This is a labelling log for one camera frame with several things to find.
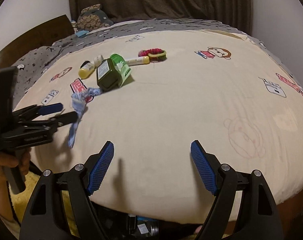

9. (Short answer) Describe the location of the brown patterned plush toy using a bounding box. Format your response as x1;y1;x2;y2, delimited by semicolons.
76;4;114;31

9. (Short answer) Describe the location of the blue white wrapper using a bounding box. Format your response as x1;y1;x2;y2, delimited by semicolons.
68;88;103;148

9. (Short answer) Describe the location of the small blue item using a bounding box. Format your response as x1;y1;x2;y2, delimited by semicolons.
75;30;89;37

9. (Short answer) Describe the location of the grey patterned pillow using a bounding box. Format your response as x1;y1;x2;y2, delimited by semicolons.
13;45;62;106

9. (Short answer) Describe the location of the white tube yellow cap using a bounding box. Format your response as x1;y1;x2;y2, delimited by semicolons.
126;56;150;66

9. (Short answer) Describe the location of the grey patterned bed sheet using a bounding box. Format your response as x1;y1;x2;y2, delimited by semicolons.
51;17;303;103

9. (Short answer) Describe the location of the bright green wrapper packet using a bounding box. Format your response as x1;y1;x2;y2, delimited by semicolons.
110;54;132;87

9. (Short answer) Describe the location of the person's left hand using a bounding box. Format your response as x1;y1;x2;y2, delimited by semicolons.
0;148;31;181

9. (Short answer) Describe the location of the cream cartoon print blanket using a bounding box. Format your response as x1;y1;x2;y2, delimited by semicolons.
17;30;303;223

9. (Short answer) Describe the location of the red yellow hair ring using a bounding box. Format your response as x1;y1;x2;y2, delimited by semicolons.
138;48;167;62

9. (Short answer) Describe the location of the yellow bottle black cap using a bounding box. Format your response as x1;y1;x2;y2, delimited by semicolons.
78;61;95;79

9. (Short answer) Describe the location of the dark wooden headboard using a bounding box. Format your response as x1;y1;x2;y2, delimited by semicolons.
0;15;75;68

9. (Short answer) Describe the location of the dark green box carton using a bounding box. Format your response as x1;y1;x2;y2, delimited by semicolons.
96;59;121;92

